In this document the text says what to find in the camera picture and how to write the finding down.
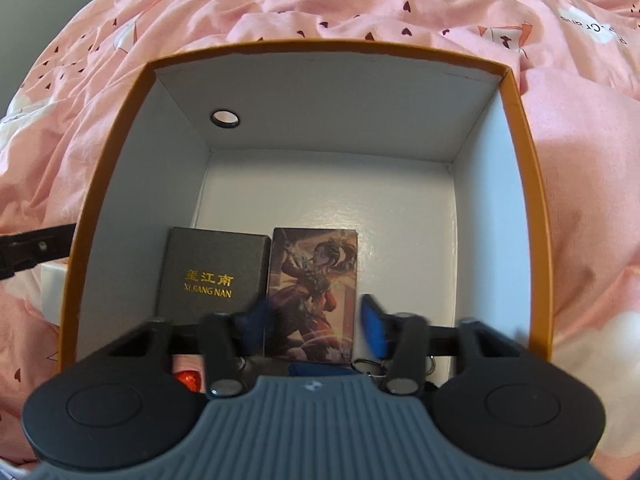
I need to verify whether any illustrated card box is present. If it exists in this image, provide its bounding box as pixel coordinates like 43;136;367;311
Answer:
264;228;358;365

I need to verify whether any black box gold lettering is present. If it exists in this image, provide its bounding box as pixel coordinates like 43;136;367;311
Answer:
156;226;271;325

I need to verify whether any orange white cardboard box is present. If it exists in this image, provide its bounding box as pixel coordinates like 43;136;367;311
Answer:
60;40;553;367

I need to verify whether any orange plush keychain with tag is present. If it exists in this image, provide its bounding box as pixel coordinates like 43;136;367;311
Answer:
288;358;393;380

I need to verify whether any red orange crochet fruit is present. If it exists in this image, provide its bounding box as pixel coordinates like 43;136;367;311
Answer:
172;368;203;393

